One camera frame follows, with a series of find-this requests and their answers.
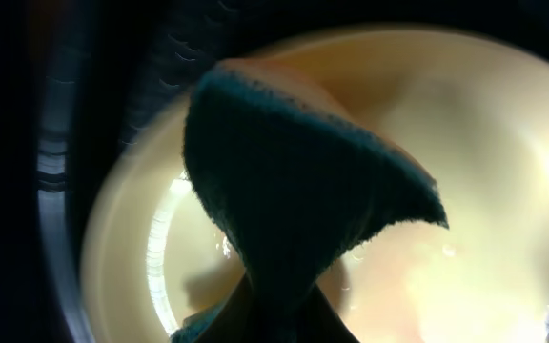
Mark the green scrubbing sponge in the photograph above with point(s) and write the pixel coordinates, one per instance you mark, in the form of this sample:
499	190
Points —
293	183

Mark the yellow plate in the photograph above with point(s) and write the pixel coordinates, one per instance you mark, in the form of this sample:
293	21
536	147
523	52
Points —
474	113

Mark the round black serving tray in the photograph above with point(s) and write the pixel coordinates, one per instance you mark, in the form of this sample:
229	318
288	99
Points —
80	79

